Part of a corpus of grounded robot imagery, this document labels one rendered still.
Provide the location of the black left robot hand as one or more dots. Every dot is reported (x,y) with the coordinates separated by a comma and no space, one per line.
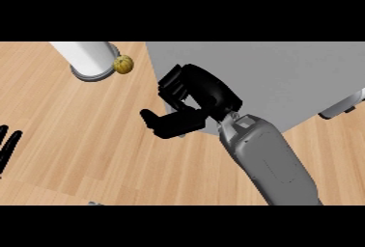
(8,146)

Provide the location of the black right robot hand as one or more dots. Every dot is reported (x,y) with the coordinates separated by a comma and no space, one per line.
(209,93)

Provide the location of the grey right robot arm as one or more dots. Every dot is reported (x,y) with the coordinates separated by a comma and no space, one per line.
(274,160)

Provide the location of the white bottled water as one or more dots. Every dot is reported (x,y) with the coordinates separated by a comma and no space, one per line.
(87,59)

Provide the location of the yellow round fruit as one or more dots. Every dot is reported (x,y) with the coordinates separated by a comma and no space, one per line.
(123,64)

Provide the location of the grey flat cabinet door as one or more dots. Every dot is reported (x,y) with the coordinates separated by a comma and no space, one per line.
(280,80)

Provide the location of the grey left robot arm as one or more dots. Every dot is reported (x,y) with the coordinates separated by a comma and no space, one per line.
(95,203)

